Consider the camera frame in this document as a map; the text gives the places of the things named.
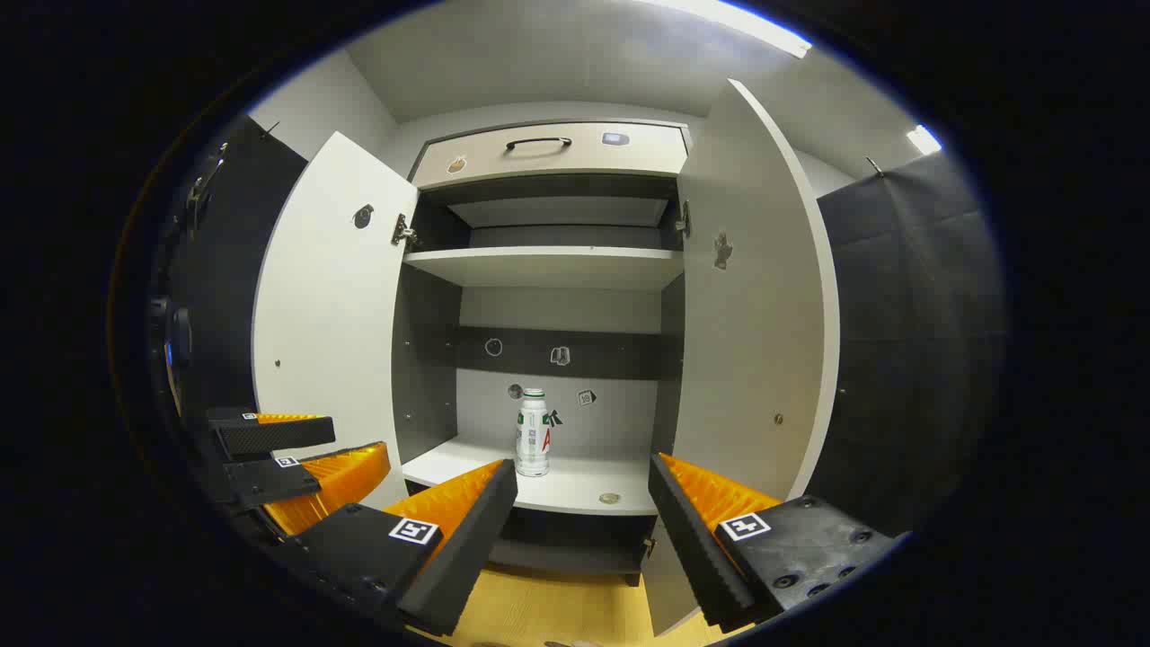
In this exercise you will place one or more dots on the white bottle with green label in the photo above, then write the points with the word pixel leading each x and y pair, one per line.
pixel 533 440

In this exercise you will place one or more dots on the white cabinet shelf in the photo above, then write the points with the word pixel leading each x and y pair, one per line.
pixel 575 490
pixel 539 268

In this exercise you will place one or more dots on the black backdrop cloth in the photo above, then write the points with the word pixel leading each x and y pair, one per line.
pixel 234 296
pixel 907 341

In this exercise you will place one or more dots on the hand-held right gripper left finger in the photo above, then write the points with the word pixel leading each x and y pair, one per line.
pixel 467 548

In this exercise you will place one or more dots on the white cabinet door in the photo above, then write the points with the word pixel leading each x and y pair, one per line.
pixel 755 314
pixel 332 314

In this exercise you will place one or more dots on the metal door hinge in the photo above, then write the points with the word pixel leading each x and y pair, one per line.
pixel 402 232
pixel 685 218

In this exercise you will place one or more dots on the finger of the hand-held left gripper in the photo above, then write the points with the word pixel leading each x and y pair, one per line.
pixel 278 434
pixel 269 483

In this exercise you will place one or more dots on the grey and white cabinet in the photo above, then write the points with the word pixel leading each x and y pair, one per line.
pixel 557 310

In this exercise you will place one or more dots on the ceiling light strip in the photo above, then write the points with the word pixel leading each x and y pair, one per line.
pixel 923 139

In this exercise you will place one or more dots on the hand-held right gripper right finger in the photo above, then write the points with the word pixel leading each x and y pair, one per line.
pixel 687 548

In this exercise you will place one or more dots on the beige cabinet drawer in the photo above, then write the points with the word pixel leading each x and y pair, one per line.
pixel 629 162

